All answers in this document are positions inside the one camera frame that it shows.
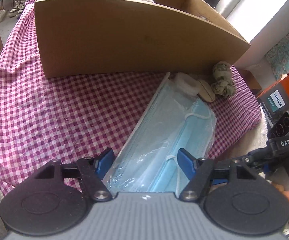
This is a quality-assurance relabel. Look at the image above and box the white tape roll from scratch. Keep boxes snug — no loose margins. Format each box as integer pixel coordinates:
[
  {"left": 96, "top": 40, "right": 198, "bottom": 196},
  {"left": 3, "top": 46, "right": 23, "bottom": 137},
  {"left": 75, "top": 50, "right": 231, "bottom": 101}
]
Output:
[{"left": 174, "top": 73, "right": 200, "bottom": 96}]

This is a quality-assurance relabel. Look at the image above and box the beige round powder puff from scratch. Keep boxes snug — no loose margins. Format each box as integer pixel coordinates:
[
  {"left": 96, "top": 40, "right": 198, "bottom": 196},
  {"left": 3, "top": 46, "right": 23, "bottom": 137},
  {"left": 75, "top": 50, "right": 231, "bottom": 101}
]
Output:
[{"left": 198, "top": 79, "right": 215, "bottom": 102}]

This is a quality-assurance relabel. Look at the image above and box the bag of blue face masks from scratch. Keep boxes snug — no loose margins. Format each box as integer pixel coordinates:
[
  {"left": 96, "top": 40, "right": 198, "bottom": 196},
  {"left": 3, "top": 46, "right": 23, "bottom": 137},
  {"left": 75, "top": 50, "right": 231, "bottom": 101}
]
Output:
[{"left": 104, "top": 76, "right": 217, "bottom": 195}]

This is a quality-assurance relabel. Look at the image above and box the magenta checkered tablecloth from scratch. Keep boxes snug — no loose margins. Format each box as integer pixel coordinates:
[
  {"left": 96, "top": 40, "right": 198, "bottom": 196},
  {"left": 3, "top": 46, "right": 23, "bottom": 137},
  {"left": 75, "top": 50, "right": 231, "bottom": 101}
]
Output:
[{"left": 0, "top": 0, "right": 262, "bottom": 194}]

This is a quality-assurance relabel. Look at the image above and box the green camouflage scrunchie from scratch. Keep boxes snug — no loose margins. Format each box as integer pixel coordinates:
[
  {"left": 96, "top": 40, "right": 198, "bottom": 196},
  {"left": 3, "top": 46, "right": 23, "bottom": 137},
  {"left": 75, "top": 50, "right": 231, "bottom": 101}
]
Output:
[{"left": 211, "top": 61, "right": 236, "bottom": 98}]

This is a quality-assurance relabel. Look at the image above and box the orange philips box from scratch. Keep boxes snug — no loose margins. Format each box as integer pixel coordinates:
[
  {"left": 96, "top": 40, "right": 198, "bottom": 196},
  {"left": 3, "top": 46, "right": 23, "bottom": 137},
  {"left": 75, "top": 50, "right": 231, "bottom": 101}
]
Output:
[{"left": 257, "top": 74, "right": 289, "bottom": 127}]

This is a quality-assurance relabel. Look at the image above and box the brown cardboard box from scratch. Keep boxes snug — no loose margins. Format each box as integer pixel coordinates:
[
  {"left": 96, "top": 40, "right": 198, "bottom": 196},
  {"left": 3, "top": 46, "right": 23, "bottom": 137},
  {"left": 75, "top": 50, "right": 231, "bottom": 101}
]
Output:
[{"left": 34, "top": 0, "right": 250, "bottom": 78}]

